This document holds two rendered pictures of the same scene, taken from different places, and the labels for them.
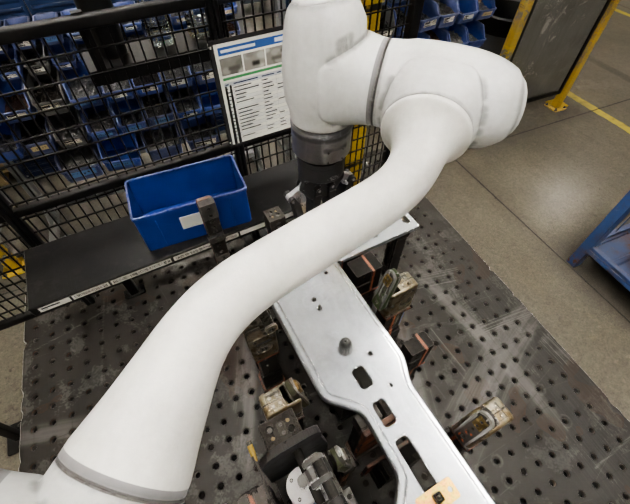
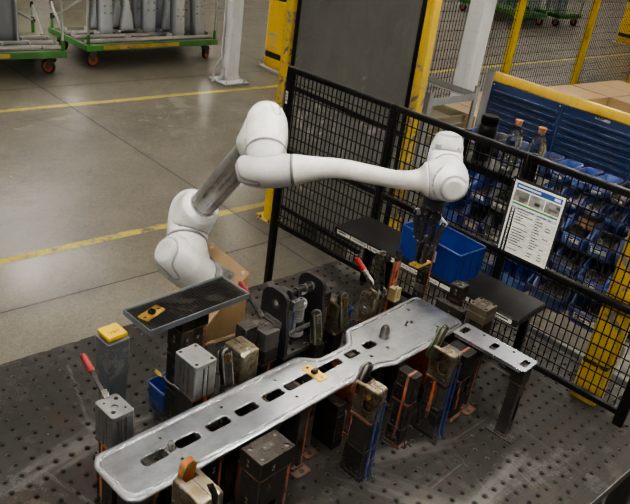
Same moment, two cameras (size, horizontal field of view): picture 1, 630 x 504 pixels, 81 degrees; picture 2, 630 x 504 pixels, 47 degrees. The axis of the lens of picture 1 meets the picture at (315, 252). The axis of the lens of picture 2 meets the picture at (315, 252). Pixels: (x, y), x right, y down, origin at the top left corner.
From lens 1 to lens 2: 2.06 m
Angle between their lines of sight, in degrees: 56
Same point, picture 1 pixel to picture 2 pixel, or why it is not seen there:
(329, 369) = (366, 331)
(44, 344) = (324, 272)
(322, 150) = not seen: hidden behind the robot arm
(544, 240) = not seen: outside the picture
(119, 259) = (384, 244)
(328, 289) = (424, 328)
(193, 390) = (314, 165)
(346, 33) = (439, 144)
